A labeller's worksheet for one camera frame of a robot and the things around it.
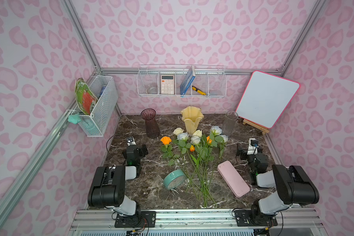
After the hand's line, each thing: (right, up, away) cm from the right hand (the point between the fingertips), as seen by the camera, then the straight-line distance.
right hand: (246, 142), depth 90 cm
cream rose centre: (-28, +5, +11) cm, 31 cm away
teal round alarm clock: (-43, -17, -15) cm, 49 cm away
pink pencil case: (-9, -21, -7) cm, 24 cm away
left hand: (-70, -2, +4) cm, 70 cm away
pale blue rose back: (-16, +6, +12) cm, 21 cm away
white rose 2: (-30, +1, +6) cm, 31 cm away
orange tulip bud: (-32, -5, +6) cm, 33 cm away
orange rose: (-21, -1, +8) cm, 22 cm away
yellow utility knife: (-28, +33, +8) cm, 44 cm away
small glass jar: (-59, +32, +4) cm, 67 cm away
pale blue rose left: (-39, +2, +10) cm, 40 cm away
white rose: (-13, -2, +7) cm, 15 cm away
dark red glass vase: (-59, +8, +8) cm, 60 cm away
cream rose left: (-42, +6, +14) cm, 45 cm away
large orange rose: (-50, -1, +11) cm, 51 cm away
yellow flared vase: (-33, +16, +8) cm, 38 cm away
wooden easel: (+15, +9, +17) cm, 25 cm away
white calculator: (-49, +37, +5) cm, 61 cm away
